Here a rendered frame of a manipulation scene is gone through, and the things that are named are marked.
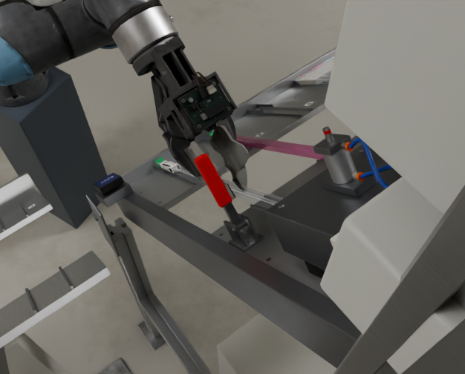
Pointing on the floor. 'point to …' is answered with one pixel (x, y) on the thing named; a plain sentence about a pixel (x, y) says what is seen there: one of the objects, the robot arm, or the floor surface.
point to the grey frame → (392, 281)
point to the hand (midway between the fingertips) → (232, 187)
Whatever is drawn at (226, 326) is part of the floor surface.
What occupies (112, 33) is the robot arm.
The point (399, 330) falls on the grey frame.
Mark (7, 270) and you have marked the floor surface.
